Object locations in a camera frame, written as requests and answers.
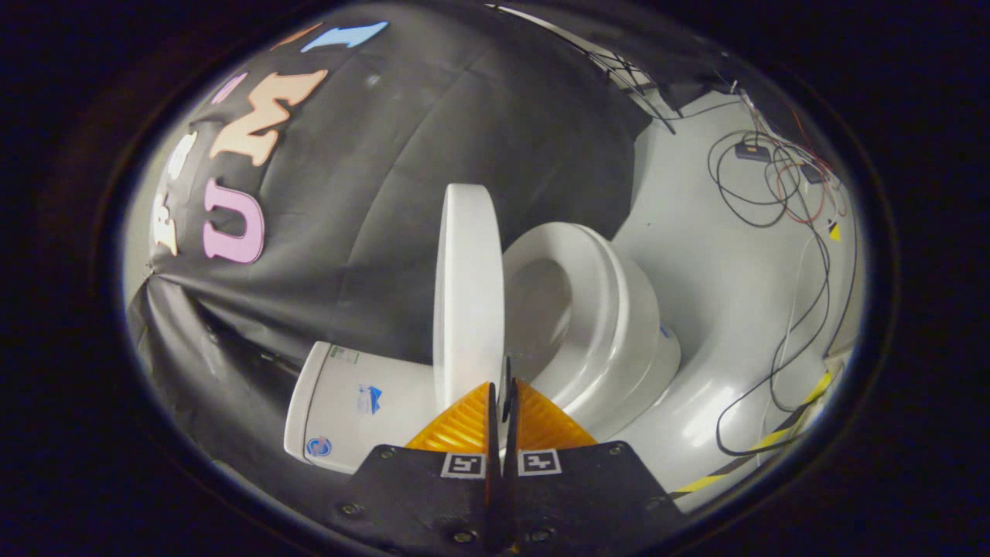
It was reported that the black backdrop cloth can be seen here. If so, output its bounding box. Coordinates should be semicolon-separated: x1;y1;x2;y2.
126;2;737;535

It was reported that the yellow black floor tape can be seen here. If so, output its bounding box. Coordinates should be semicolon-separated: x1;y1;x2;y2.
671;370;842;497

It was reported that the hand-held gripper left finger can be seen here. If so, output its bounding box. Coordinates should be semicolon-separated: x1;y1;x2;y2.
340;381;502;555

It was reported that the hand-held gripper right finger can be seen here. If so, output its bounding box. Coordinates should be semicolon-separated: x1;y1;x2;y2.
501;378;686;553

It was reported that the white toilet lid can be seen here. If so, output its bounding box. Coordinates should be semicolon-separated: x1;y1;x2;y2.
432;183;508;414

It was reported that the black cable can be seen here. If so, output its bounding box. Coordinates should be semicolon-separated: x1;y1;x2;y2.
708;130;859;457

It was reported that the white toilet bowl with seat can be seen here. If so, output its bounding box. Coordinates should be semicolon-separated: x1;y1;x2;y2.
501;222;683;443

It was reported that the red cable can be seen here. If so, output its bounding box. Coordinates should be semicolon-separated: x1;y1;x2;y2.
754;108;848;226

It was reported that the white toilet tank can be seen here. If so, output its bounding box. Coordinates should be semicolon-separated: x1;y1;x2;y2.
283;341;446;474

